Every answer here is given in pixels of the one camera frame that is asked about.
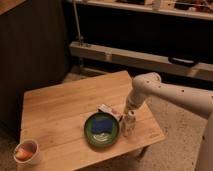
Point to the black handle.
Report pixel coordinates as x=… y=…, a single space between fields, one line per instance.
x=182 y=62

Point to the blue sponge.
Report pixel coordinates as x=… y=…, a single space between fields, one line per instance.
x=101 y=125

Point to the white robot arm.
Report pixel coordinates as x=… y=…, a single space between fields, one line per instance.
x=198 y=101

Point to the wooden table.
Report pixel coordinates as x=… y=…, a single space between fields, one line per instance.
x=55 y=116

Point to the upper wooden shelf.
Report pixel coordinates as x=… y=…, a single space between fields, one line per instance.
x=142 y=8

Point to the white cup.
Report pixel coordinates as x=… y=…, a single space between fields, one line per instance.
x=30 y=145

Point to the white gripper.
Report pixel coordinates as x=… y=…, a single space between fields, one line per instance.
x=130 y=106

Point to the long wooden beam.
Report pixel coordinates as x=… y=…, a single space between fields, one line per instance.
x=147 y=61

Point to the metal pole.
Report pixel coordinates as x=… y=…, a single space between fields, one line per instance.
x=80 y=38

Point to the orange object in cup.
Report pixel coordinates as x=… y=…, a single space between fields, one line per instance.
x=23 y=154

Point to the green round plate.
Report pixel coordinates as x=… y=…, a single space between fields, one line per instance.
x=101 y=140

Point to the white eraser with red sleeve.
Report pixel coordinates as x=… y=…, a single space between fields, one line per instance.
x=110 y=110

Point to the small white bottle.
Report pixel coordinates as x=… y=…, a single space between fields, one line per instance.
x=128 y=123

